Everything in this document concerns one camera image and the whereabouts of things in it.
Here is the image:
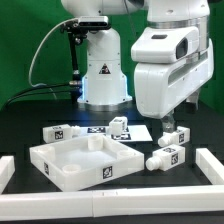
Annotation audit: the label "white front fence rail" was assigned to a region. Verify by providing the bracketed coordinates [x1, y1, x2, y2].
[0, 185, 224, 221]

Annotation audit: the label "white left fence rail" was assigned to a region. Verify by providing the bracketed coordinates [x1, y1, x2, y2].
[0, 156, 15, 194]

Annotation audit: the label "white right fence rail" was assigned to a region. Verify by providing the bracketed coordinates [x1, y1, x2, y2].
[195, 148, 224, 185]

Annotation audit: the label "camera on black stand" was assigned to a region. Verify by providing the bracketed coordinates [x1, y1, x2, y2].
[60, 16, 111, 102]

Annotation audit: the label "white paper marker sheet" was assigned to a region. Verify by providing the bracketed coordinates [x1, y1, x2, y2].
[72, 125, 152, 142]

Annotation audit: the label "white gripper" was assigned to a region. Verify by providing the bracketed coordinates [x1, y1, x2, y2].
[134, 41, 214, 133]

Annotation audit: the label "grey camera cable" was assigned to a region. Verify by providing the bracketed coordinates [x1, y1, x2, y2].
[27, 17, 80, 88]

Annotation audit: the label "white fence rail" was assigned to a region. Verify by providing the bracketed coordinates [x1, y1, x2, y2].
[0, 185, 224, 221]
[195, 148, 224, 185]
[0, 156, 15, 194]

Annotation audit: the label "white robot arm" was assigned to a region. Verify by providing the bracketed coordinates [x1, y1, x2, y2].
[61, 0, 214, 132]

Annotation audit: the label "white square tabletop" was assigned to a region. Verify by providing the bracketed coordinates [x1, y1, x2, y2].
[30, 135, 144, 192]

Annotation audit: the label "black cables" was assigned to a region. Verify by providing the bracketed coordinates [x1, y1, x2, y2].
[3, 79, 83, 107]

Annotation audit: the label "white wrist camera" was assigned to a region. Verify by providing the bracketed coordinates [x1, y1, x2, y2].
[131, 27, 199, 64]

